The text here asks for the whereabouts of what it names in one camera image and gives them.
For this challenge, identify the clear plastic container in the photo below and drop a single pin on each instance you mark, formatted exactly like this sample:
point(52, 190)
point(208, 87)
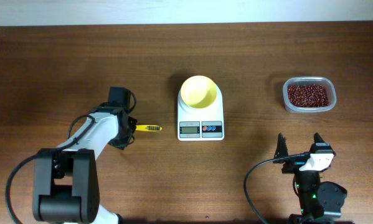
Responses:
point(326, 83)

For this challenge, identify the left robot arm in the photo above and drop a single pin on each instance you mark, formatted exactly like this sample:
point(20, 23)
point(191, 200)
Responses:
point(66, 188)

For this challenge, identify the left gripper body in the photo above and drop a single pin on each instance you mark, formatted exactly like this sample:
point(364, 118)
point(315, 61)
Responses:
point(121, 142)

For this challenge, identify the red beans in container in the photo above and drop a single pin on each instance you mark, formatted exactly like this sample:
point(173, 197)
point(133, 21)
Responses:
point(308, 96)

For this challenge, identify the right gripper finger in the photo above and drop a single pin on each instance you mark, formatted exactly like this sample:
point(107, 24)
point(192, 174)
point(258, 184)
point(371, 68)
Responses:
point(281, 149)
point(318, 139)

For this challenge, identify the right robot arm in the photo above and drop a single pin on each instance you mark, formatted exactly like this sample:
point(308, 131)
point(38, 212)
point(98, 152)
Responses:
point(320, 202)

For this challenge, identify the pale yellow bowl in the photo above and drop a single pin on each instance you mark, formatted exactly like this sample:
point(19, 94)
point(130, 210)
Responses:
point(198, 92)

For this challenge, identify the white digital kitchen scale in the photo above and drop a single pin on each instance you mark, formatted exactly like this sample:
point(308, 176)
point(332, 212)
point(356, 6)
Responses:
point(201, 124)

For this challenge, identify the yellow measuring scoop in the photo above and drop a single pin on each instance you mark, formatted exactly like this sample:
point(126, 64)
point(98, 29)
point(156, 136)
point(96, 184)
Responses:
point(148, 127)

